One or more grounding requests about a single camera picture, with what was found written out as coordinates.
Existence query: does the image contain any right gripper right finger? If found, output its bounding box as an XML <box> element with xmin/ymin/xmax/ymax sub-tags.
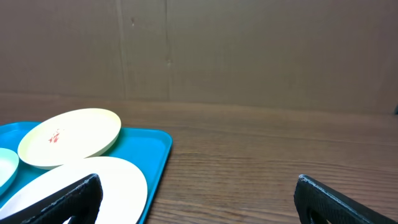
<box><xmin>294</xmin><ymin>174</ymin><xmax>397</xmax><ymax>224</ymax></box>

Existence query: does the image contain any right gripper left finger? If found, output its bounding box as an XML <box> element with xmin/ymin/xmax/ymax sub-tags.
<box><xmin>1</xmin><ymin>174</ymin><xmax>103</xmax><ymax>224</ymax></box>

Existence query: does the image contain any yellow-green plate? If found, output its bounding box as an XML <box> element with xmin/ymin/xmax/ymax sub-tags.
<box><xmin>17</xmin><ymin>108</ymin><xmax>121</xmax><ymax>170</ymax></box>

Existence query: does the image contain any light blue plate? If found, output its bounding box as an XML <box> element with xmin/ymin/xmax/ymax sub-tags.
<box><xmin>0</xmin><ymin>148</ymin><xmax>19</xmax><ymax>195</ymax></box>

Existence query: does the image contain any teal plastic serving tray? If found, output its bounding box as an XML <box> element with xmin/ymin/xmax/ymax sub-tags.
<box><xmin>1</xmin><ymin>121</ymin><xmax>173</xmax><ymax>224</ymax></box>

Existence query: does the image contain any white plate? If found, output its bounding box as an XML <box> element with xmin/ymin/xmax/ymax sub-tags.
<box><xmin>1</xmin><ymin>156</ymin><xmax>147</xmax><ymax>224</ymax></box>

